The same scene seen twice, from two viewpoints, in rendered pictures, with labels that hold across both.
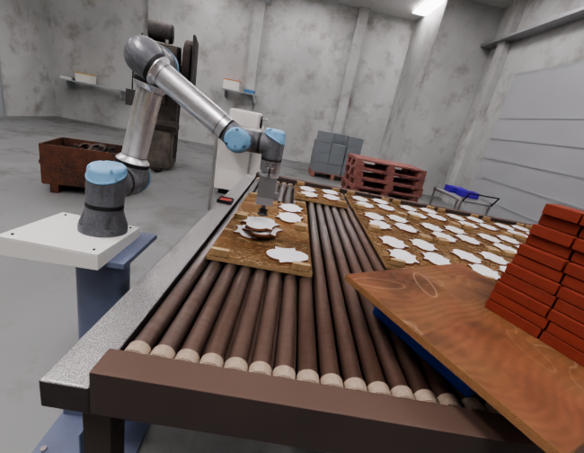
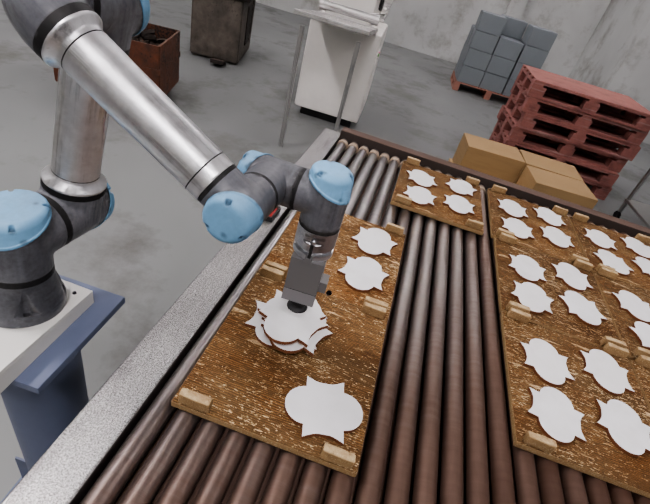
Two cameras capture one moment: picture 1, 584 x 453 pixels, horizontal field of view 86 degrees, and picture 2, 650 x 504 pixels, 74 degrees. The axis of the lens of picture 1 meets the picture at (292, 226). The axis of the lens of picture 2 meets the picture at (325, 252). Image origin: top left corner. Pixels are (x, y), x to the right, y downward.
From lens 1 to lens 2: 0.57 m
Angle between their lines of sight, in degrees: 18
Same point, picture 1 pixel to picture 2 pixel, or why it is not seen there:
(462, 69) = not seen: outside the picture
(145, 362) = not seen: outside the picture
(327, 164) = (484, 71)
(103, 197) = (4, 269)
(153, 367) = not seen: outside the picture
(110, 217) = (22, 297)
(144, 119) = (79, 117)
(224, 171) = (312, 80)
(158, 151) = (222, 33)
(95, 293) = (17, 395)
